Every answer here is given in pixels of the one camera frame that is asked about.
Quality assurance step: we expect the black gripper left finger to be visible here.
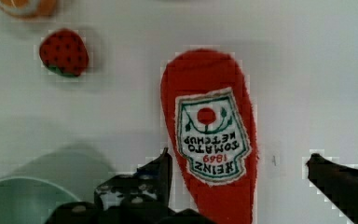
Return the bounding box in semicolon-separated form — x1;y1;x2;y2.
45;150;216;224

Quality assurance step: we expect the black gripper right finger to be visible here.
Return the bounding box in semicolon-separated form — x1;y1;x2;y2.
306;153;358;224

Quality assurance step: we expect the red plush ketchup bottle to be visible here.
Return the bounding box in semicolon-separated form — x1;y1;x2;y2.
160;49;257;224

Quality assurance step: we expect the green perforated strainer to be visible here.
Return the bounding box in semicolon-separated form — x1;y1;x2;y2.
0;177;79;224

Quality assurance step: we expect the small red plush strawberry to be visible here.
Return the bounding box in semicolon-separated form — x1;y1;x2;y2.
39;29;90;77

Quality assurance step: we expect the plush orange slice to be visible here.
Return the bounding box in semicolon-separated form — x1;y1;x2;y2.
0;0;58;19

